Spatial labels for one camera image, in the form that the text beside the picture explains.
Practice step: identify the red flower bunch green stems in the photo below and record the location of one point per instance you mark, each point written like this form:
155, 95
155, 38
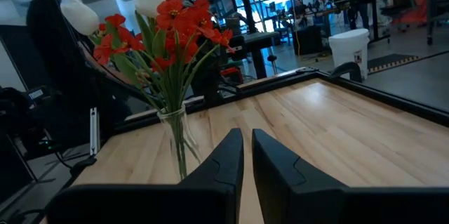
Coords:
182, 17

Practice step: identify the black office chair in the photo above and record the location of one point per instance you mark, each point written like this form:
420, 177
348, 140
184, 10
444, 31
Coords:
400, 1

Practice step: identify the silver metal bracket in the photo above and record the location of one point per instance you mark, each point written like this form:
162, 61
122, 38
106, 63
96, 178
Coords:
94, 132

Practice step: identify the black table edge frame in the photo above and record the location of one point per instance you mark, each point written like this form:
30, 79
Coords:
386, 95

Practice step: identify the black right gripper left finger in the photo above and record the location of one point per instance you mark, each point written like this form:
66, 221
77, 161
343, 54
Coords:
224, 175

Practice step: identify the white trash bin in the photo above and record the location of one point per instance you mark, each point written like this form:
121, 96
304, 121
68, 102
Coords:
349, 50

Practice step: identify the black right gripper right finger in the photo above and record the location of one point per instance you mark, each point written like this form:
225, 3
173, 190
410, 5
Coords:
277, 182

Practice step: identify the seated person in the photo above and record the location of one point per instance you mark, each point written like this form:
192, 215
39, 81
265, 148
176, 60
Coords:
299, 8

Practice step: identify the black yellow floor strip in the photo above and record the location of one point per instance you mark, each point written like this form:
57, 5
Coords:
391, 62

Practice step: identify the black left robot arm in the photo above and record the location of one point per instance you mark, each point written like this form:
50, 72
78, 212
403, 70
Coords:
210, 83

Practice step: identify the clear glass vase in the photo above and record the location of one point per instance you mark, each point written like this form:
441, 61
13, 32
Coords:
179, 136

